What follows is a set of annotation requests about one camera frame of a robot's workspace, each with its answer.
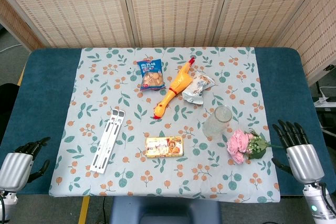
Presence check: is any silver foil snack bag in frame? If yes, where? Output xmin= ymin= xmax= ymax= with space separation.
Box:
xmin=182 ymin=71 xmax=217 ymax=105

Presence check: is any yellow rubber chicken toy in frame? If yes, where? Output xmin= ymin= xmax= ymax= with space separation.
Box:
xmin=152 ymin=56 xmax=197 ymax=120

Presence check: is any pink rose bouquet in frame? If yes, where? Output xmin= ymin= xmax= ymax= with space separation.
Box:
xmin=226 ymin=129 xmax=286 ymax=165

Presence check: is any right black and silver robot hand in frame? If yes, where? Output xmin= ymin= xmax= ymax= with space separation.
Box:
xmin=271 ymin=120 xmax=325 ymax=185

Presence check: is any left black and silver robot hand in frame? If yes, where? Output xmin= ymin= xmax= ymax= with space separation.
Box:
xmin=0 ymin=136 xmax=51 ymax=192

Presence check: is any white folding laptop stand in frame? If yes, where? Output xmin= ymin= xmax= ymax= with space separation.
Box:
xmin=89 ymin=107 xmax=126 ymax=175

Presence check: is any blue felt table cover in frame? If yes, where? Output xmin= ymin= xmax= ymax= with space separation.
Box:
xmin=0 ymin=47 xmax=330 ymax=199

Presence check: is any black floor cable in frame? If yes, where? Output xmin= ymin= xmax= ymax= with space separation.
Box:
xmin=100 ymin=196 xmax=106 ymax=224

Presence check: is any yellow curry box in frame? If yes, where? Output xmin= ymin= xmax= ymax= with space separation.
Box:
xmin=144 ymin=136 xmax=185 ymax=158

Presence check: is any blue biscuit snack bag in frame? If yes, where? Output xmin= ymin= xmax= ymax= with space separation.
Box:
xmin=135 ymin=60 xmax=166 ymax=91

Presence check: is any floral leaf print tablecloth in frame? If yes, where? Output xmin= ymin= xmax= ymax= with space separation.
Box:
xmin=48 ymin=47 xmax=281 ymax=204

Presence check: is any white floor cable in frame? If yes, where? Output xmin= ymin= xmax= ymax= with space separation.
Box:
xmin=0 ymin=42 xmax=22 ymax=53

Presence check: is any woven bamboo screen panel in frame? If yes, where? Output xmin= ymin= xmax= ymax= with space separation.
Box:
xmin=0 ymin=0 xmax=45 ymax=51
xmin=119 ymin=0 xmax=233 ymax=49
xmin=212 ymin=0 xmax=336 ymax=49
xmin=275 ymin=0 xmax=336 ymax=86
xmin=0 ymin=0 xmax=136 ymax=49

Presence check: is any transparent textured glass vase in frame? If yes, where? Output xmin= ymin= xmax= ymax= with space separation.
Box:
xmin=202 ymin=105 xmax=234 ymax=139

